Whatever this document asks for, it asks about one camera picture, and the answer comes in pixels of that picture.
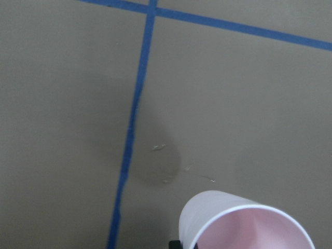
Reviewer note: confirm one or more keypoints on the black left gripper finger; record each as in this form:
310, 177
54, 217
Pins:
174, 244

